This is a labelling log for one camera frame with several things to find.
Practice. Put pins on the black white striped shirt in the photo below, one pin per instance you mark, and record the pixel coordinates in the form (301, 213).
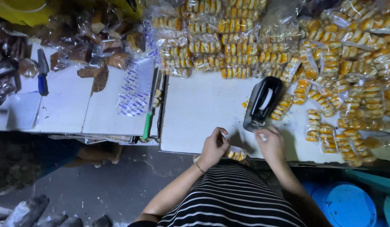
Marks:
(229, 198)

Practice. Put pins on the person's right fingers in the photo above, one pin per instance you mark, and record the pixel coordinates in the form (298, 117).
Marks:
(263, 134)

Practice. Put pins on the clear bags with blue print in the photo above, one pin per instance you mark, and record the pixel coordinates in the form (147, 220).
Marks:
(136, 88)

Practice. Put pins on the black tape dispenser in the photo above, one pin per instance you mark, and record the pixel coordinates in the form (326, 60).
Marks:
(262, 102)

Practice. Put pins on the heap of yellow cookie packets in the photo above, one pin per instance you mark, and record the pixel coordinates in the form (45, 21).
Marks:
(308, 56)

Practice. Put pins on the blue plastic barrel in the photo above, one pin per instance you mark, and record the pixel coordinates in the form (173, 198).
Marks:
(345, 205)

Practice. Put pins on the person's left hand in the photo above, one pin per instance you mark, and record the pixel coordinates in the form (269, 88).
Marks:
(213, 147)

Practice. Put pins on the clear packet of yellow cookies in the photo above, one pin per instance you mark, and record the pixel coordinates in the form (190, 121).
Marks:
(236, 154)

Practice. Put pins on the heap of brown cake packets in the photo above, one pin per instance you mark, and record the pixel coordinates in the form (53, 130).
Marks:
(56, 47)

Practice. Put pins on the piece of clear tape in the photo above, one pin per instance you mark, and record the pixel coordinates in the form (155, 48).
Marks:
(262, 136)

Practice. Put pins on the yellow plastic bag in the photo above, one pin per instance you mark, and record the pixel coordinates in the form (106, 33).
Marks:
(56, 11)

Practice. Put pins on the person's right hand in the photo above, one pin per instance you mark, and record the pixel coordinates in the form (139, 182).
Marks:
(272, 146)

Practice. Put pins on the white cutting board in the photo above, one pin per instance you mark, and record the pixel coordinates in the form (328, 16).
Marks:
(75, 97)

